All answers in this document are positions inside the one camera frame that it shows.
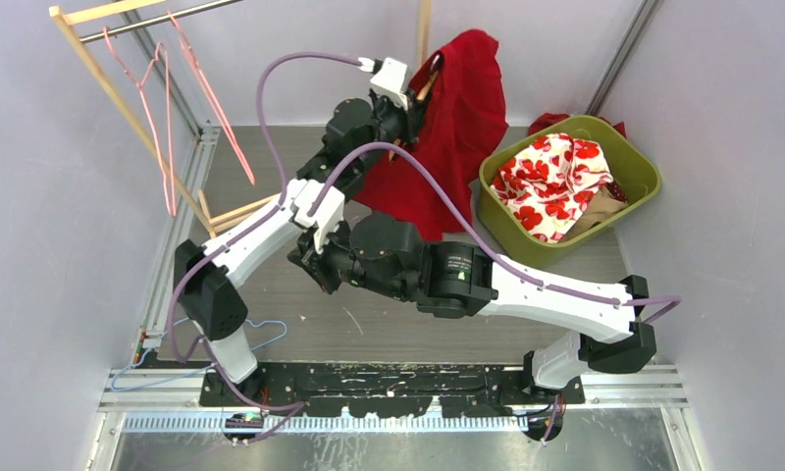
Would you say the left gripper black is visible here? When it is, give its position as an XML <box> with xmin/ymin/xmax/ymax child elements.
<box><xmin>353</xmin><ymin>85</ymin><xmax>429</xmax><ymax>175</ymax></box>

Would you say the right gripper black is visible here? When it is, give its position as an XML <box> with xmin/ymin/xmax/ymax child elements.
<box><xmin>289</xmin><ymin>211</ymin><xmax>413</xmax><ymax>300</ymax></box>

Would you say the red garment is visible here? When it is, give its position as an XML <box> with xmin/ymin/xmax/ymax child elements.
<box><xmin>354</xmin><ymin>29</ymin><xmax>508</xmax><ymax>241</ymax></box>

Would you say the poppy print white skirt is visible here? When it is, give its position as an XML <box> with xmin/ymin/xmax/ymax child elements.
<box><xmin>490</xmin><ymin>132</ymin><xmax>614</xmax><ymax>243</ymax></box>

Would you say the blue wire hanger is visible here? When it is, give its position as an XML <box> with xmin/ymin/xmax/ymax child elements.
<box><xmin>109</xmin><ymin>316</ymin><xmax>289</xmax><ymax>393</ymax></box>

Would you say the tan brown skirt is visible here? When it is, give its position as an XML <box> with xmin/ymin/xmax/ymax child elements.
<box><xmin>561</xmin><ymin>187</ymin><xmax>629</xmax><ymax>242</ymax></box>

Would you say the pink wire hanger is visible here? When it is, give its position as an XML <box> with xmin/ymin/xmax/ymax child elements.
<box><xmin>102</xmin><ymin>27</ymin><xmax>178</xmax><ymax>218</ymax></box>

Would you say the red polka dot skirt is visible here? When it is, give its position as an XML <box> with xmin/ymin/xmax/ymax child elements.
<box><xmin>604</xmin><ymin>182</ymin><xmax>628</xmax><ymax>204</ymax></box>

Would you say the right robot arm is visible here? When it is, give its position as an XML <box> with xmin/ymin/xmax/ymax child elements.
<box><xmin>288</xmin><ymin>213</ymin><xmax>656</xmax><ymax>403</ymax></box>

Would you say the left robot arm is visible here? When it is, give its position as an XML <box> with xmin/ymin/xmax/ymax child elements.
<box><xmin>173</xmin><ymin>96</ymin><xmax>429</xmax><ymax>405</ymax></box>

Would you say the crumpled red cloth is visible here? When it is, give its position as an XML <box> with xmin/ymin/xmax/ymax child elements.
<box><xmin>528</xmin><ymin>113</ymin><xmax>627</xmax><ymax>138</ymax></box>

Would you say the green plastic laundry basket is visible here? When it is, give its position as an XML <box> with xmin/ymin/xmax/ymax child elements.
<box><xmin>477</xmin><ymin>115</ymin><xmax>661</xmax><ymax>268</ymax></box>

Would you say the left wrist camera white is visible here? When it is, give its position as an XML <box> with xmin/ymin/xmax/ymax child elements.
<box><xmin>358</xmin><ymin>57</ymin><xmax>411</xmax><ymax>111</ymax></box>

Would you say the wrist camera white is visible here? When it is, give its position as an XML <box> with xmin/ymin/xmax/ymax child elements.
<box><xmin>288</xmin><ymin>179</ymin><xmax>345</xmax><ymax>254</ymax></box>
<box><xmin>358</xmin><ymin>57</ymin><xmax>411</xmax><ymax>111</ymax></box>

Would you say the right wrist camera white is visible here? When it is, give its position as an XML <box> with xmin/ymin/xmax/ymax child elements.
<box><xmin>288</xmin><ymin>179</ymin><xmax>345</xmax><ymax>254</ymax></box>

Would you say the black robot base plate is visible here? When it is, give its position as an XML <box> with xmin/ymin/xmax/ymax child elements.
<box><xmin>238</xmin><ymin>362</ymin><xmax>555</xmax><ymax>418</ymax></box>

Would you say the aluminium corner rail right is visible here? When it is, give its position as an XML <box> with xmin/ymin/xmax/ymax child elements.
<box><xmin>586</xmin><ymin>0</ymin><xmax>664</xmax><ymax>116</ymax></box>

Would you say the metal clothes rail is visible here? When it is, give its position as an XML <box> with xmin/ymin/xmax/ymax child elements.
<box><xmin>65</xmin><ymin>0</ymin><xmax>240</xmax><ymax>44</ymax></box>

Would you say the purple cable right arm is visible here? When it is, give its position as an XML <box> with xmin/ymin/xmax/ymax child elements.
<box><xmin>305</xmin><ymin>141</ymin><xmax>682</xmax><ymax>446</ymax></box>

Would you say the aluminium floor rail front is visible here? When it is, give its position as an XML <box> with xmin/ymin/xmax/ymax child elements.
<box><xmin>97</xmin><ymin>365</ymin><xmax>689</xmax><ymax>434</ymax></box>

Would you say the wooden clothes rack frame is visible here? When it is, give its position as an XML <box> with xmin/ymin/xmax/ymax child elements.
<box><xmin>49</xmin><ymin>1</ymin><xmax>433</xmax><ymax>236</ymax></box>

